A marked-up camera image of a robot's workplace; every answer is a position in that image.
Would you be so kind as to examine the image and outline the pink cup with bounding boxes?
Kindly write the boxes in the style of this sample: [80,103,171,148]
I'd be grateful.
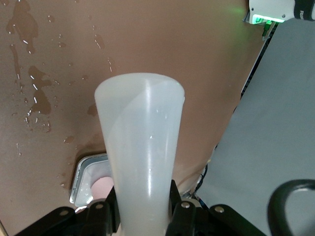
[90,176,115,200]

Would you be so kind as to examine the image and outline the tangled dark cables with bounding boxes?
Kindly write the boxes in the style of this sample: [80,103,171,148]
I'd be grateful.
[193,163,210,205]

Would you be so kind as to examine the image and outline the silver kitchen scale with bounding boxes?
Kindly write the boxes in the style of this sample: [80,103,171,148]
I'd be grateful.
[70,153,116,207]

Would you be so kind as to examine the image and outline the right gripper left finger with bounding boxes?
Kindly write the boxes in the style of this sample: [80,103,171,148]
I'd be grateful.
[85,185,122,236]

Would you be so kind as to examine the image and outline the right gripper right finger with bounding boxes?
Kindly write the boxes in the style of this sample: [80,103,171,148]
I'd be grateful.
[166,179,199,236]

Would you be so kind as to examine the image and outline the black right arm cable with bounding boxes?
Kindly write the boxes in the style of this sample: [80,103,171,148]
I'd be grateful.
[267,179,315,236]

